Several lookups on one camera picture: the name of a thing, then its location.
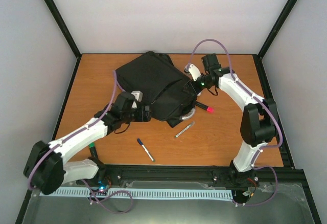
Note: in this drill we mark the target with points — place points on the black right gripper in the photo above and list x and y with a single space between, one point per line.
196 89

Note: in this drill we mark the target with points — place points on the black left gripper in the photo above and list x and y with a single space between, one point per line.
147 116

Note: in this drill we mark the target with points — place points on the black student backpack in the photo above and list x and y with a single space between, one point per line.
165 88

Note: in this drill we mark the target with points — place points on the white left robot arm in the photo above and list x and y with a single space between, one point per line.
48 165

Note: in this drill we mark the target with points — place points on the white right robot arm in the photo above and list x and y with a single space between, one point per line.
259 123

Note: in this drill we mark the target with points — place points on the pink highlighter marker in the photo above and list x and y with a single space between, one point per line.
204 107

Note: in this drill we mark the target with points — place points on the blue capped pen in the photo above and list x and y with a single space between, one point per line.
145 149

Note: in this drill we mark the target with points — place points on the white pen green tip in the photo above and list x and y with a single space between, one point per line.
185 129

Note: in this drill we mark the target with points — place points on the green capped black marker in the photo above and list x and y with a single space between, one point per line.
93 150

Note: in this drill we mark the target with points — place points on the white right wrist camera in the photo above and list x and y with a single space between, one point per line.
192 70

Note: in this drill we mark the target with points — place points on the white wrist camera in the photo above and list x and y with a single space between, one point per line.
138 95
192 70

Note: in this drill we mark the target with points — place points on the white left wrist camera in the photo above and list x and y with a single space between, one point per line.
138 95

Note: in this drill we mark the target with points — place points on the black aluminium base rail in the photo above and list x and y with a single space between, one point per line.
213 175

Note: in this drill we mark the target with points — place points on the light blue cable duct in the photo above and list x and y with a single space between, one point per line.
147 194

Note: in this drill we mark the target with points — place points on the black frame post right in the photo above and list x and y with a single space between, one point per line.
289 5

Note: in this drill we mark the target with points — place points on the black frame post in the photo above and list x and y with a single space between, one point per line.
63 27
289 5

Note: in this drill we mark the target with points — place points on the black frame post left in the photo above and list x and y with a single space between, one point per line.
63 27

